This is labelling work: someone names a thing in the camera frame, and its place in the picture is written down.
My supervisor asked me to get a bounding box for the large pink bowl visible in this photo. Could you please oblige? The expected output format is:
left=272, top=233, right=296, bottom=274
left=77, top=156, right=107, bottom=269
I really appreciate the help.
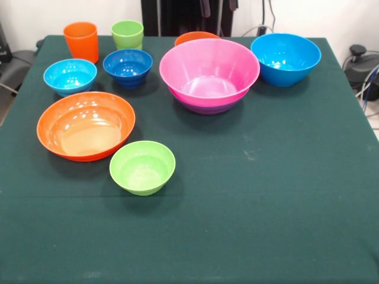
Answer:
left=159, top=38, right=261, bottom=107

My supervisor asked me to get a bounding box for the wide orange bowl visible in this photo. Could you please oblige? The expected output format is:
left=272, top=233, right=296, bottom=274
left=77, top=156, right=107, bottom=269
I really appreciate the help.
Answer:
left=36, top=91, right=137, bottom=163

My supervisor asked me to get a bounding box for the small deep orange bowl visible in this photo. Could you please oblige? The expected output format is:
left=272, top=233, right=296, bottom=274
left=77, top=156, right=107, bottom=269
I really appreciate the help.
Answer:
left=174, top=31, right=221, bottom=47

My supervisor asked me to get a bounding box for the medium blue bowl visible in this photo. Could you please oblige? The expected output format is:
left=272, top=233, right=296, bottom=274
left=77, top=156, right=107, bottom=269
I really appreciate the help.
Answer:
left=250, top=33, right=322, bottom=88

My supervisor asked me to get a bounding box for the green cup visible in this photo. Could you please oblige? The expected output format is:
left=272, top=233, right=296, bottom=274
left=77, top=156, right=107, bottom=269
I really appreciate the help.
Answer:
left=110, top=20, right=144, bottom=51

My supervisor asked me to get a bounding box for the small dark blue bowl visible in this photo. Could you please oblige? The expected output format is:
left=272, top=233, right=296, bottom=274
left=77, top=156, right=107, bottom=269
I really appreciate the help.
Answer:
left=102, top=49, right=154, bottom=89

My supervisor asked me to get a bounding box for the purple bowl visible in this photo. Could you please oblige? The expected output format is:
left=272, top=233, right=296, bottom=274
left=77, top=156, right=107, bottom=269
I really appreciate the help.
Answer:
left=174, top=90, right=247, bottom=116

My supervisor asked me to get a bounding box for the orange cup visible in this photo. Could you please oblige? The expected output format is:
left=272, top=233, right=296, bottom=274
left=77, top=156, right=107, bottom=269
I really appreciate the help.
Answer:
left=63, top=21, right=99, bottom=64

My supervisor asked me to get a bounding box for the grey wheeled floor base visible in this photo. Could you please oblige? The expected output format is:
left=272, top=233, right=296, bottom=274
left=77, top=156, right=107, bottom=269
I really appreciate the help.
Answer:
left=343, top=44, right=379, bottom=89
left=0, top=50, right=38, bottom=89

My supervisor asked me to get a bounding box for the small light blue bowl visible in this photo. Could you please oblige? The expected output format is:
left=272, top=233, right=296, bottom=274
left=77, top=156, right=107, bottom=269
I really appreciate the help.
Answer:
left=43, top=58, right=98, bottom=98

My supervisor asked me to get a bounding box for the small green bowl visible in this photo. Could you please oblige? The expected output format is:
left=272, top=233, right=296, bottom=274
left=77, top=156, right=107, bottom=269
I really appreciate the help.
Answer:
left=109, top=140, right=176, bottom=196

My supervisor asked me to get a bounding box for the dark green tablecloth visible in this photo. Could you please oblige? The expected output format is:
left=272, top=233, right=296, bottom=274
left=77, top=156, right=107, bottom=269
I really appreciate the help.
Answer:
left=0, top=35, right=379, bottom=284

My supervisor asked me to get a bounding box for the tangle of floor cables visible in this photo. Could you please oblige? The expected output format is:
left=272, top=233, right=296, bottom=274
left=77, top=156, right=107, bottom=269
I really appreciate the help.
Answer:
left=354, top=63, right=379, bottom=131

